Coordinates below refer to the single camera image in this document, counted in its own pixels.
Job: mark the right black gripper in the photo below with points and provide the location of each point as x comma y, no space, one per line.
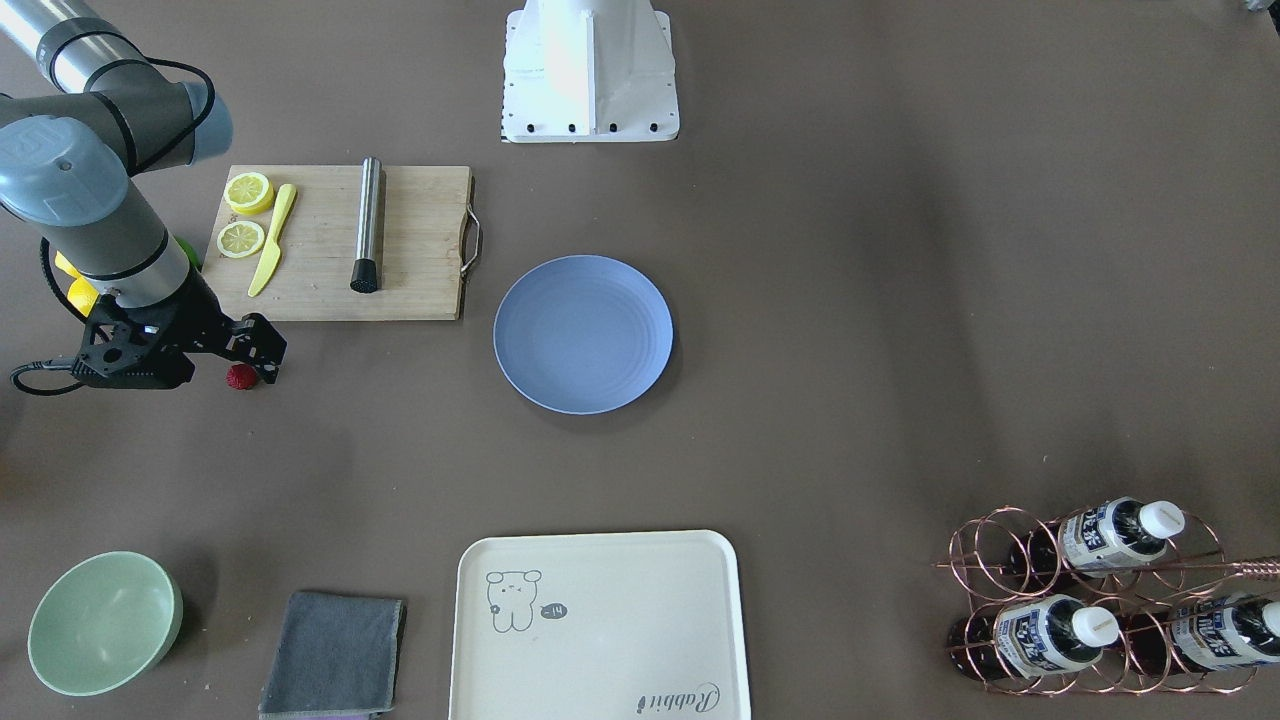
196,323

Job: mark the red strawberry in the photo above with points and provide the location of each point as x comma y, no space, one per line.
242,376

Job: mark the blue plate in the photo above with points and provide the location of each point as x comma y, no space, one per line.
583,335

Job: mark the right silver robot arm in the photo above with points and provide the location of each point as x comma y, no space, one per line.
68,169

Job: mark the yellow plastic knife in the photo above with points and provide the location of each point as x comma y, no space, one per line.
271,252

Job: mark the lemon half upper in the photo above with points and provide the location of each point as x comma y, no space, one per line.
241,239

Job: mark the lemon half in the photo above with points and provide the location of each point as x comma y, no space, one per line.
249,193
241,239

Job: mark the green lime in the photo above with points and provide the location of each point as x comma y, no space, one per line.
195,258

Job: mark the steel muddler black cap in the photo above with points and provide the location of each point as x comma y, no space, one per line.
366,273

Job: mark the lemon half lower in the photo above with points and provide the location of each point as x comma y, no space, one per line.
249,193

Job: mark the yellow lemon near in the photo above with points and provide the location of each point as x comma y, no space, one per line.
82,296

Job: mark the yellow lemon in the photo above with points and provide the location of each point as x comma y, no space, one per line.
82,296
63,264

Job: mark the yellow lemon far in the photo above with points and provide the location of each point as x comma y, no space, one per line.
63,264

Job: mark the wooden cutting board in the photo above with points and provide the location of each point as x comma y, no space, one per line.
424,248

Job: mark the green bowl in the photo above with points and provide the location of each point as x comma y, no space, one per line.
104,622

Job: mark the grey folded cloth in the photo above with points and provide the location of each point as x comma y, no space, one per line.
337,658

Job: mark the white pillar with base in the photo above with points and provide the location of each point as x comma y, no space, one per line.
589,72

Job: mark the cream rabbit tray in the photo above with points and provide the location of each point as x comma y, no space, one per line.
637,625

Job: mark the dark drink bottle front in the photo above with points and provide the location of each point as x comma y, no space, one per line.
1055,635

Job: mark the dark drink bottle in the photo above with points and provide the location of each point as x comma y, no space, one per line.
1224,633
1121,534
1055,635

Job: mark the dark drink bottle back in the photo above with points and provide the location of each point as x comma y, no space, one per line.
1121,534

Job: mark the dark drink bottle middle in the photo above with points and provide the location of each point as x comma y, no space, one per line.
1224,633

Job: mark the copper wire bottle rack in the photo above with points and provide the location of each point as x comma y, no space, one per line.
1197,568

